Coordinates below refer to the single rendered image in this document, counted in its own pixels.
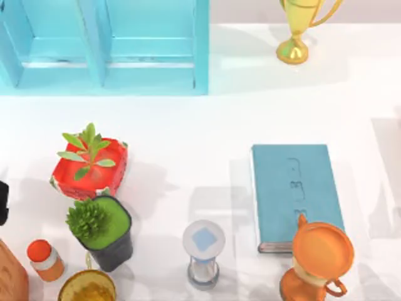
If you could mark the white and blue hourglass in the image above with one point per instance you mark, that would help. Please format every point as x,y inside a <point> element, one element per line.
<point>203,247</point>

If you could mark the teal book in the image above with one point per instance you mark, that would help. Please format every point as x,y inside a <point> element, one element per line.
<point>291,188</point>

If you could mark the red plant pot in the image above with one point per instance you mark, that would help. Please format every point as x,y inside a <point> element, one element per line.
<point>91,166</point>

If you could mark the light blue rack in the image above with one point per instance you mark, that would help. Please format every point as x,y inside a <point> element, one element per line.
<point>150,47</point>

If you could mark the black plant pot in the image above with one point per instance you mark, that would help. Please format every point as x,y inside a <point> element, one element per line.
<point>106,232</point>

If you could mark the orange trophy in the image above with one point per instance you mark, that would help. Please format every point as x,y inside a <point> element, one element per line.
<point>319,251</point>

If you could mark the gold trophy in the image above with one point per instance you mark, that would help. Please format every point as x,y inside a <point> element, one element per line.
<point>301,19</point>

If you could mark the orange capped bottle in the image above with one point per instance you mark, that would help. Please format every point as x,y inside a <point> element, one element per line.
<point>45,258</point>

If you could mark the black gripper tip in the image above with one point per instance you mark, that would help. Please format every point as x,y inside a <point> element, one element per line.
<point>3,200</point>

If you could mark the wooden block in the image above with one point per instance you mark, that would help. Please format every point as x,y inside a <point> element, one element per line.
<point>11,276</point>

